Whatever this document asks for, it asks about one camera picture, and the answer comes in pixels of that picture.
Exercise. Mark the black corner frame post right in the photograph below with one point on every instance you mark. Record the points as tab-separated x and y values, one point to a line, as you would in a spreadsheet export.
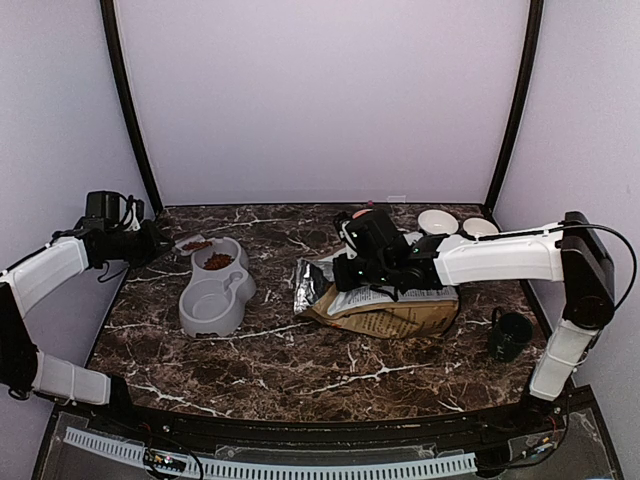
520	94

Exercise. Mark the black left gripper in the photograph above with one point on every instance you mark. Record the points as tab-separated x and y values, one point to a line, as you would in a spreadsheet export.
152	245

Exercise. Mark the white cable duct strip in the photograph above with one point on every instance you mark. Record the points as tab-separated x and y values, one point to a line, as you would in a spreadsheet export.
246	463

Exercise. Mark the silver metal scoop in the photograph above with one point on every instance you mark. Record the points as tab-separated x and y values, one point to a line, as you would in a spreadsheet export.
188	245

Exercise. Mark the black corner frame post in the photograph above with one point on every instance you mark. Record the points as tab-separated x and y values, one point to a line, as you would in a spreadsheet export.
123	89
520	94

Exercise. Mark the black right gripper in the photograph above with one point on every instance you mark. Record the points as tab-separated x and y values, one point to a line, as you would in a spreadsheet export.
345	280

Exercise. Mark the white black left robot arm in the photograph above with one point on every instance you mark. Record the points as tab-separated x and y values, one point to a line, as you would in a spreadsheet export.
113	228

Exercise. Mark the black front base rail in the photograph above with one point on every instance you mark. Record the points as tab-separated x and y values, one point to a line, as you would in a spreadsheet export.
484	429

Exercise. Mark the white ceramic bowl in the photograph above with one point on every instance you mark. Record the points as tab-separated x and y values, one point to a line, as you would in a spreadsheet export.
437	222

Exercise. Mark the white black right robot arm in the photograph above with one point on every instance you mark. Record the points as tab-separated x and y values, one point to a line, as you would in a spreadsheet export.
378	255

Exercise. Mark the black corner frame post left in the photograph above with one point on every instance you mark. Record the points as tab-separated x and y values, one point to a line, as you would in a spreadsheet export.
123	89

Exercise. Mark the dark rimmed white bowl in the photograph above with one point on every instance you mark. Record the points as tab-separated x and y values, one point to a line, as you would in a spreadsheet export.
477	227

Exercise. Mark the brown pet food bag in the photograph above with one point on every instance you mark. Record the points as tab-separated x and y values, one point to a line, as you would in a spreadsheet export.
417	313

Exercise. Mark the red patterned bowl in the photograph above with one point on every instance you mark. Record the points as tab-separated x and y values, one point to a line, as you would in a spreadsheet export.
361	212

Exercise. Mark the brown pet food kibble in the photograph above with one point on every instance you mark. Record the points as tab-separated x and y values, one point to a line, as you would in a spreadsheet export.
218	261

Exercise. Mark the translucent double pet bowl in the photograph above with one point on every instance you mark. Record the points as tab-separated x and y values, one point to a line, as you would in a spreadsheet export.
214	301

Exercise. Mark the dark green mug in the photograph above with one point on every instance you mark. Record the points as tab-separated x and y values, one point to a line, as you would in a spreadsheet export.
510	334

